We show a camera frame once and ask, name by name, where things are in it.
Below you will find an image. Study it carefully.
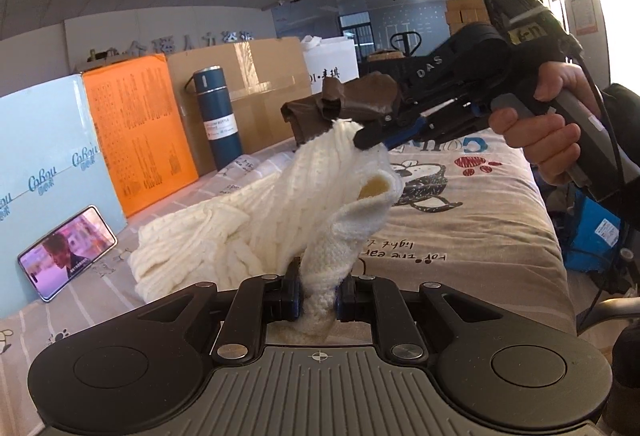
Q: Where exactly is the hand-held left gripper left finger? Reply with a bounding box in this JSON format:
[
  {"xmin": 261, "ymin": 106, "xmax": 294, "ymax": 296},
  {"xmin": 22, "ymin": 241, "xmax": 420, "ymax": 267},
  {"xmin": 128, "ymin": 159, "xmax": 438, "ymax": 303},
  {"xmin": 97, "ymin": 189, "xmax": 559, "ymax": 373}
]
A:
[{"xmin": 137, "ymin": 258, "xmax": 304, "ymax": 363}]

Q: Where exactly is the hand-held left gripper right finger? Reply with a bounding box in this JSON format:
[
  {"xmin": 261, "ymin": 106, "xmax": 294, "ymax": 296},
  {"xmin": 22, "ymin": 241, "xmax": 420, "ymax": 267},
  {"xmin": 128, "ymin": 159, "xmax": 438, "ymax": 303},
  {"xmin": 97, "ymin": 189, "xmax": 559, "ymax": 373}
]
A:
[{"xmin": 335, "ymin": 274, "xmax": 506, "ymax": 362}]

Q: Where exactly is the white knitted sweater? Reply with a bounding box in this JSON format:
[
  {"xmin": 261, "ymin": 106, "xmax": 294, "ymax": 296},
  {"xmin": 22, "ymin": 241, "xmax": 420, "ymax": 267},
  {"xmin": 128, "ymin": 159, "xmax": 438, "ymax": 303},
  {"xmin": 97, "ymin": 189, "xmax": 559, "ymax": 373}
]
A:
[{"xmin": 129, "ymin": 118, "xmax": 404, "ymax": 347}]

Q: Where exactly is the person's right hand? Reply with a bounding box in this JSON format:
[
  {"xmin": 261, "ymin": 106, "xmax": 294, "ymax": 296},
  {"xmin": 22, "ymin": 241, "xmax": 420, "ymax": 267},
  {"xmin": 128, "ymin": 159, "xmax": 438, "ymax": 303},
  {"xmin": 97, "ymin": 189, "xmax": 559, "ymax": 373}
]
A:
[{"xmin": 487, "ymin": 60, "xmax": 609, "ymax": 188}]

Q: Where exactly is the brown folded garment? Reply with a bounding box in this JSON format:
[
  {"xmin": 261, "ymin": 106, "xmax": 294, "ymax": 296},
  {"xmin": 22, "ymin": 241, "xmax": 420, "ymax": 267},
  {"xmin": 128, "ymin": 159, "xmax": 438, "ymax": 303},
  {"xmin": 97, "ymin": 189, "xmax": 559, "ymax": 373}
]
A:
[{"xmin": 280, "ymin": 71, "xmax": 402, "ymax": 148}]

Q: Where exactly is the white box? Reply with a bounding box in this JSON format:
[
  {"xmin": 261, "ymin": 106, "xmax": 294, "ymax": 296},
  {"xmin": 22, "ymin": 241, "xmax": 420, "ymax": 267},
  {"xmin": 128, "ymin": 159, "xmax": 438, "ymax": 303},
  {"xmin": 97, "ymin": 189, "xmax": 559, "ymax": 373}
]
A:
[{"xmin": 301, "ymin": 35, "xmax": 361, "ymax": 97}]

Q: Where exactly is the stack of cardboard boxes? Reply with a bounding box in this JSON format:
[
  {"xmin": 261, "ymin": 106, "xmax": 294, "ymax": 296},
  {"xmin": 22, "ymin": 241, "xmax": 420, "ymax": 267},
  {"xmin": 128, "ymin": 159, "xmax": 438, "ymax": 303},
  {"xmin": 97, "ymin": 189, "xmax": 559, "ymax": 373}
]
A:
[{"xmin": 444, "ymin": 0, "xmax": 495, "ymax": 36}]

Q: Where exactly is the large brown cardboard box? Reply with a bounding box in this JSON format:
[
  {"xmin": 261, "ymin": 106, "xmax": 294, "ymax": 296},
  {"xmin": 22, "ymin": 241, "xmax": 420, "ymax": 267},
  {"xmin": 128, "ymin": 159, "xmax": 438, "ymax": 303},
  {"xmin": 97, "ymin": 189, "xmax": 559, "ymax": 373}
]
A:
[{"xmin": 167, "ymin": 37, "xmax": 314, "ymax": 177}]

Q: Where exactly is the pallet jack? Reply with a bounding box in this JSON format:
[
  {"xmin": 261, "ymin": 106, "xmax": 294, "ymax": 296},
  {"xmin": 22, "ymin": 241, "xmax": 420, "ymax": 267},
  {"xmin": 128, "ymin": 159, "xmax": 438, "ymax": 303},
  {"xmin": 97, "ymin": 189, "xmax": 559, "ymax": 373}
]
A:
[{"xmin": 387, "ymin": 31, "xmax": 422, "ymax": 60}]

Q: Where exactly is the blue thermos bottle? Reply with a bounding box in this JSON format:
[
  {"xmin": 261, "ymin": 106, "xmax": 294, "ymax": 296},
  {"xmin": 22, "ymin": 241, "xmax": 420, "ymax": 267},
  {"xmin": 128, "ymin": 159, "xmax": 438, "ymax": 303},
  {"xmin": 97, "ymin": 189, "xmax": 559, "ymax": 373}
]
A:
[{"xmin": 192, "ymin": 64, "xmax": 245, "ymax": 171}]

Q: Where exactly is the printed bed sheet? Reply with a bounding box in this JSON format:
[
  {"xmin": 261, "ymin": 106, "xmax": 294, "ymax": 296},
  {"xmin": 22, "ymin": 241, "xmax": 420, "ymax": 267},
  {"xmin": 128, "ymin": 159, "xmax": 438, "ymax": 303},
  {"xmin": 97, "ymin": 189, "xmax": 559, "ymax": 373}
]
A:
[{"xmin": 0, "ymin": 133, "xmax": 581, "ymax": 436}]

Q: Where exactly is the blue bag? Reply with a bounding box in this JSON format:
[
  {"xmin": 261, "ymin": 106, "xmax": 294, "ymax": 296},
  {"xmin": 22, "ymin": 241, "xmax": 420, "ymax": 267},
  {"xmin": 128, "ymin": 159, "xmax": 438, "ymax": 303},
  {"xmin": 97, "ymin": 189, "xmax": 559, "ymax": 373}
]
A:
[{"xmin": 569, "ymin": 194, "xmax": 627, "ymax": 273}]

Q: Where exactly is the orange board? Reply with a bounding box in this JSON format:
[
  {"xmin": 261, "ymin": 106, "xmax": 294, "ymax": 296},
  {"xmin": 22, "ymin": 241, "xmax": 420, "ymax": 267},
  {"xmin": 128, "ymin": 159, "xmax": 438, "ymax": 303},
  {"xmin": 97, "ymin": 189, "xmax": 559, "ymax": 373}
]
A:
[{"xmin": 82, "ymin": 54, "xmax": 200, "ymax": 219}]

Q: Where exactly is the smartphone with lit screen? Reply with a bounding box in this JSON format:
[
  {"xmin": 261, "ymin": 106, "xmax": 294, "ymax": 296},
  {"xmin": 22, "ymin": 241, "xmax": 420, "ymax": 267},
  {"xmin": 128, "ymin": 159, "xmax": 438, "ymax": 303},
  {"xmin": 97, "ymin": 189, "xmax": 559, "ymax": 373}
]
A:
[{"xmin": 17, "ymin": 204, "xmax": 119, "ymax": 303}]

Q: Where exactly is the white chair armrest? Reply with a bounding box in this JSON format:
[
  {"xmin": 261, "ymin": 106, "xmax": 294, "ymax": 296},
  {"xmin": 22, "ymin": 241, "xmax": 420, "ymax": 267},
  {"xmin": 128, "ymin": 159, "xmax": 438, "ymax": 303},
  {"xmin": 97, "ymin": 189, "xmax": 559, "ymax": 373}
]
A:
[{"xmin": 575, "ymin": 298, "xmax": 640, "ymax": 338}]

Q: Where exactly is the light blue box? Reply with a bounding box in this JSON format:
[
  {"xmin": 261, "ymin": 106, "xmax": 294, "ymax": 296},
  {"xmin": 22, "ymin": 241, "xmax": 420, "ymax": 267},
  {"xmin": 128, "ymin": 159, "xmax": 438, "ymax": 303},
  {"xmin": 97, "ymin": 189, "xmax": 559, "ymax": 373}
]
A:
[{"xmin": 0, "ymin": 73, "xmax": 129, "ymax": 318}]

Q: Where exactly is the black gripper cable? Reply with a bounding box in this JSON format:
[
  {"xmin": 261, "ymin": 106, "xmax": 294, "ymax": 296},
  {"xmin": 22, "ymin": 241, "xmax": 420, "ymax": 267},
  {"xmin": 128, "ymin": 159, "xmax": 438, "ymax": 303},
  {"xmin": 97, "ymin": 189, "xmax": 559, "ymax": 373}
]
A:
[{"xmin": 564, "ymin": 36, "xmax": 627, "ymax": 199}]

